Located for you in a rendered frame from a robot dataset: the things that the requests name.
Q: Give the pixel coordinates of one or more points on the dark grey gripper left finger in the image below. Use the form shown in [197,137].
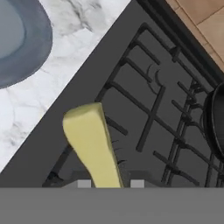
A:
[81,180]

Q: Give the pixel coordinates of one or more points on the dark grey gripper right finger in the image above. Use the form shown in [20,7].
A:
[140,179]

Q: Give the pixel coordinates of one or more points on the black frying pan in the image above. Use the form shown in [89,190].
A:
[215,122]

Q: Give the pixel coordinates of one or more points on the dark grey gas hob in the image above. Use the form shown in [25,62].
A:
[137,116]

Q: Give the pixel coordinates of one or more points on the blue-grey plate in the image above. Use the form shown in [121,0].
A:
[20,38]

